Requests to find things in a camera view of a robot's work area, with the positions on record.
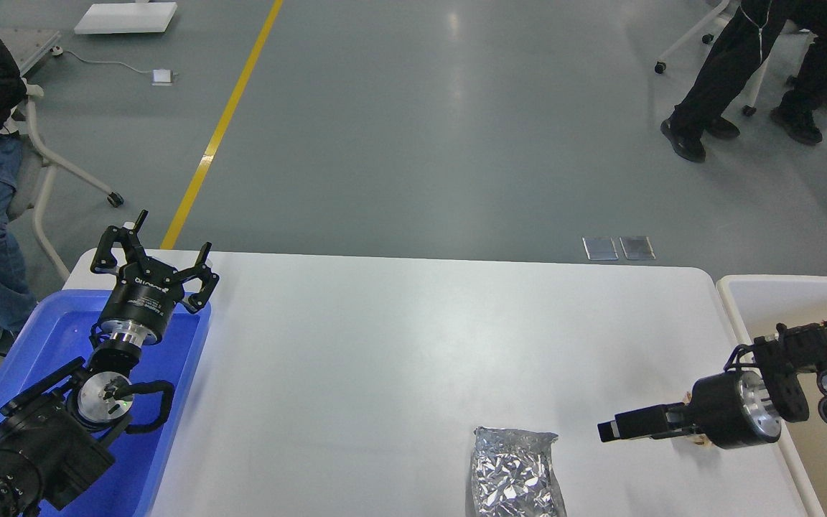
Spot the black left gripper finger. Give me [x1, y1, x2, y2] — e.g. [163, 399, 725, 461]
[173, 243, 220, 314]
[90, 210, 149, 276]

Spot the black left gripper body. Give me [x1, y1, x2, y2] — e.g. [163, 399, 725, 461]
[99, 259, 184, 345]

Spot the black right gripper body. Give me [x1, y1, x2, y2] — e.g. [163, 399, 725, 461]
[686, 370, 782, 450]

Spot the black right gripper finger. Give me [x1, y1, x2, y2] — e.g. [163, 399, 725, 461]
[597, 403, 693, 444]

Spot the silver foil bag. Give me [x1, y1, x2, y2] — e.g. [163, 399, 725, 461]
[469, 427, 567, 516]

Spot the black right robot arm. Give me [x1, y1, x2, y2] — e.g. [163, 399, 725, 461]
[597, 320, 827, 450]

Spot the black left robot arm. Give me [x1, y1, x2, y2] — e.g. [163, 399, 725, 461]
[0, 215, 219, 516]

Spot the crumpled brown paper ball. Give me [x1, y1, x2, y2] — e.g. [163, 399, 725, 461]
[683, 391, 714, 448]

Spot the blue plastic bin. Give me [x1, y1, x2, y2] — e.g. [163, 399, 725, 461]
[0, 290, 211, 516]

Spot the white rolling chair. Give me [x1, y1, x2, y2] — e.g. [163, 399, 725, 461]
[6, 84, 124, 281]

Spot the beige plastic bin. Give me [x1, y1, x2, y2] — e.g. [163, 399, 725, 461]
[716, 275, 827, 516]

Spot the right floor metal plate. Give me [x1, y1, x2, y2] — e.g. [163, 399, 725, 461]
[618, 236, 656, 261]

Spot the floor metal plate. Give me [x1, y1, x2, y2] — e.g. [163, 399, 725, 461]
[583, 236, 618, 261]
[618, 236, 656, 261]

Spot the left floor metal plate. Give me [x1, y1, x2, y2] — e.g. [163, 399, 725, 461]
[583, 236, 618, 261]

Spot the white power adapter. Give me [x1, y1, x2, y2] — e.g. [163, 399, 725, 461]
[151, 68, 174, 86]

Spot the white flat board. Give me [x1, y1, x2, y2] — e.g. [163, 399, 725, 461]
[73, 2, 178, 35]

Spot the white chair leg with caster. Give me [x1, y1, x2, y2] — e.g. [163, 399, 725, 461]
[653, 1, 770, 117]

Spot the person in black clothes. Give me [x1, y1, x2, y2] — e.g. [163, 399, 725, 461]
[660, 1, 827, 163]

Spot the white cable on floor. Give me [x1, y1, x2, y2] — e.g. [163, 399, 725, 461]
[51, 46, 156, 75]

